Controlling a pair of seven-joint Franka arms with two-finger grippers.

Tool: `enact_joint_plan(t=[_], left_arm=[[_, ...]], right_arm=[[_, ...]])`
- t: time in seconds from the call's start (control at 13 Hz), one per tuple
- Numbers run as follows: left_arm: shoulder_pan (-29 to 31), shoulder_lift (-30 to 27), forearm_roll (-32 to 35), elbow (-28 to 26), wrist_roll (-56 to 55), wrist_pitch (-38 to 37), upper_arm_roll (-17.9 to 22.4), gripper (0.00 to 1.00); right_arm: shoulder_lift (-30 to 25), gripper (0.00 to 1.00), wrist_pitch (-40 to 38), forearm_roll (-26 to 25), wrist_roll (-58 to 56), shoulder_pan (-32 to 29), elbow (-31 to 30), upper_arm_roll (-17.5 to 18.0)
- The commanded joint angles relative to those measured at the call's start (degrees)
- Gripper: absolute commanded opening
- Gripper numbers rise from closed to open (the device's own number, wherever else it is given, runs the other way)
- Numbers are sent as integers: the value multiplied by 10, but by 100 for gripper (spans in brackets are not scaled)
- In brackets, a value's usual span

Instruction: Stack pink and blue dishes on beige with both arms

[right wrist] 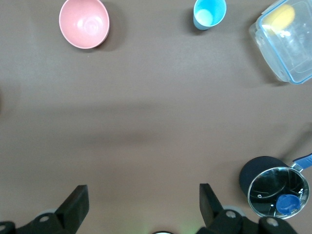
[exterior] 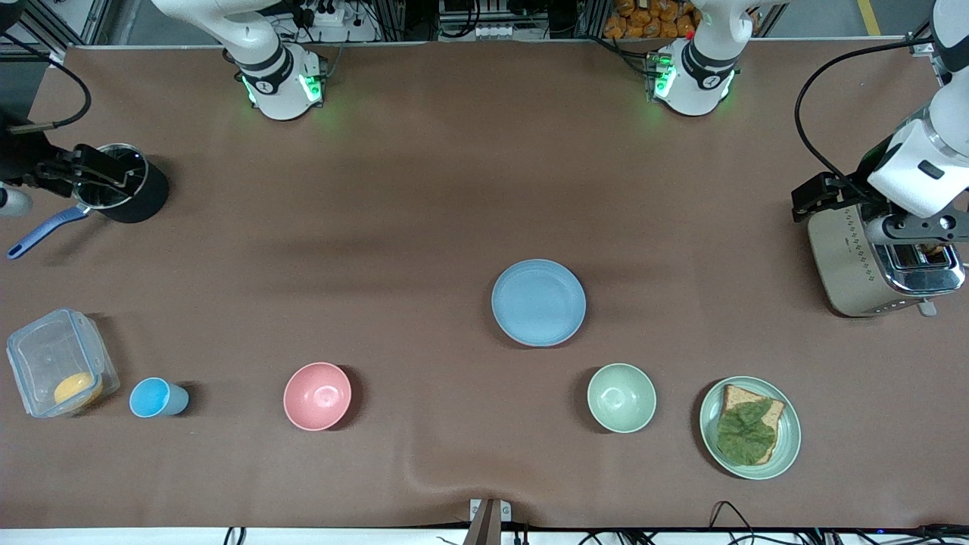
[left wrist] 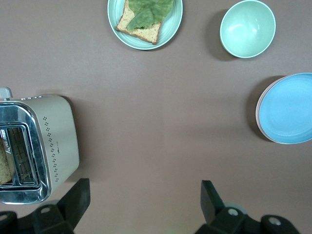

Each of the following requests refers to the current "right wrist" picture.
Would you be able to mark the yellow round food piece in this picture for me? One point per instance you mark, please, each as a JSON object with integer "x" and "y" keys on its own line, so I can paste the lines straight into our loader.
{"x": 280, "y": 17}

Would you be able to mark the pink bowl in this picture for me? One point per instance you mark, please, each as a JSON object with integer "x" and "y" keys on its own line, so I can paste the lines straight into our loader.
{"x": 84, "y": 26}

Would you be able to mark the clear plastic food container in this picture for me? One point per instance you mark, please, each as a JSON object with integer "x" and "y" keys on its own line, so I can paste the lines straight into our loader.
{"x": 287, "y": 56}

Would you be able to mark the glass lid with blue knob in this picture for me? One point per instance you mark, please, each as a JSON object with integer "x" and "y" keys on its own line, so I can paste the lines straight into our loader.
{"x": 268, "y": 190}

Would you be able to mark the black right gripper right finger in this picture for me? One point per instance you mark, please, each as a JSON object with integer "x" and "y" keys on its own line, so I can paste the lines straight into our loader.
{"x": 217, "y": 219}

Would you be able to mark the blue plastic cup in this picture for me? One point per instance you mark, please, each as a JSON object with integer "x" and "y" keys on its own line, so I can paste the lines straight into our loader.
{"x": 209, "y": 14}

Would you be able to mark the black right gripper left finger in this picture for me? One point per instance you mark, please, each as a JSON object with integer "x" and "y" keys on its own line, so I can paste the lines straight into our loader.
{"x": 65, "y": 214}

